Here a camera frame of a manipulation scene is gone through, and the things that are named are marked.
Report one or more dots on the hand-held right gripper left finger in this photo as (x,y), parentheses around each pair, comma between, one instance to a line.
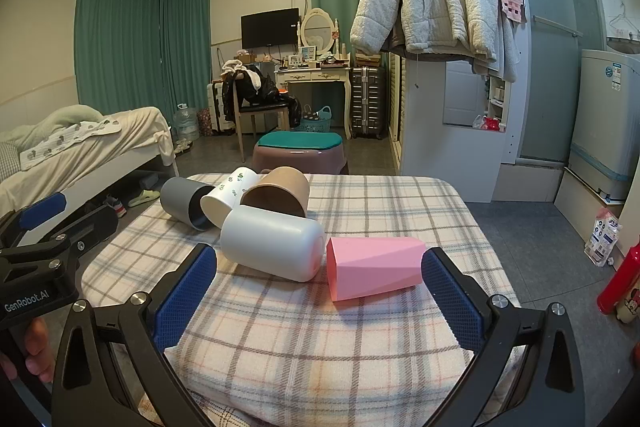
(184,302)

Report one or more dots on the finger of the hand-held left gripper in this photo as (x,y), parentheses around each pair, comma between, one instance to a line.
(95,223)
(42,209)

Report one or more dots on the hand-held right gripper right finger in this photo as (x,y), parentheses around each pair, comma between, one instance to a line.
(452,302)

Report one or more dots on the pink faceted cup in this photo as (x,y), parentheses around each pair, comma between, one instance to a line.
(372,268)

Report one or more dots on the grey cup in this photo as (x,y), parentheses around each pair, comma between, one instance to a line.
(179,198)

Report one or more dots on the large white cup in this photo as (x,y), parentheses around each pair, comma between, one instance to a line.
(270,243)

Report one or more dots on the white leaf print cup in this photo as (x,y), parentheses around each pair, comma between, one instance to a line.
(227,201)

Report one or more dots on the brown cup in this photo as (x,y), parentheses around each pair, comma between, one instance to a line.
(282,183)

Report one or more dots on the person's left hand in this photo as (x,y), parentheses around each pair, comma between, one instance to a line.
(36,347)

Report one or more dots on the white sneaker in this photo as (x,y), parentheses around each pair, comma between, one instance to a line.
(115,207)

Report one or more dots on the yellow slipper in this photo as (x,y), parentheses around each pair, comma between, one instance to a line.
(144,198)

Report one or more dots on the white patterned cloth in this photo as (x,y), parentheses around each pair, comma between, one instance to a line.
(65,140)

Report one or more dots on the white bed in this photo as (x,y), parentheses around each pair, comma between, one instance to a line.
(125,142)

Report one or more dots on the pale green blanket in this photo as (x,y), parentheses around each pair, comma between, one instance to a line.
(60,117)

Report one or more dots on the plaid cloth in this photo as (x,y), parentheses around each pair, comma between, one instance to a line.
(300,337)

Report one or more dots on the clear water jug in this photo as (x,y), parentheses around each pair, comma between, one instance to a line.
(186,122)

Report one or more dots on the floral bag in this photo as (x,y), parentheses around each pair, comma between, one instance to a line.
(205,123)

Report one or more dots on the white cabinet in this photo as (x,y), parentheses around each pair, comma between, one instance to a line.
(425,152)

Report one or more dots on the white printed packet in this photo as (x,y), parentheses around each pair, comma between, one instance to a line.
(602,237)

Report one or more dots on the white suitcase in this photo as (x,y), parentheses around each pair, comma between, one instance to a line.
(215,107)

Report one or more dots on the red bottle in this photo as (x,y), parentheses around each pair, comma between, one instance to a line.
(620,279)

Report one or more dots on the green curtain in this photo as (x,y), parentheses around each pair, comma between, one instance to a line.
(117,47)
(187,47)

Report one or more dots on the red bag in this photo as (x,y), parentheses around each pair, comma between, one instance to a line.
(492,124)

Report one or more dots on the purple stool with green top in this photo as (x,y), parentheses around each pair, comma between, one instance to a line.
(300,152)

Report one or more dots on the wooden chair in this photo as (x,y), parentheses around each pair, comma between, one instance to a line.
(262,107)

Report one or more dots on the pile of clothes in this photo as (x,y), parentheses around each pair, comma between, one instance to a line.
(252,87)

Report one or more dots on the dark ribbed suitcase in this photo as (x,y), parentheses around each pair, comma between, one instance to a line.
(367,102)

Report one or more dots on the teal plastic basket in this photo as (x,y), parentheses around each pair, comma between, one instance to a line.
(316,123)

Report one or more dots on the white washing machine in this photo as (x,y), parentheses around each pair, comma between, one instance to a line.
(605,122)

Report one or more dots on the white dressing table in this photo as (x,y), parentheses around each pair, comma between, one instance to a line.
(312,77)

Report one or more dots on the black television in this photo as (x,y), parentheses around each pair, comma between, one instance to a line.
(270,28)

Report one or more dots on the frosted glass sliding door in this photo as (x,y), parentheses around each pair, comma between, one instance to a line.
(550,57)

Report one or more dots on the oval vanity mirror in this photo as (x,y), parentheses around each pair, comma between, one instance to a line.
(318,29)

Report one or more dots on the photo frame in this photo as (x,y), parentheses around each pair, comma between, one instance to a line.
(308,54)

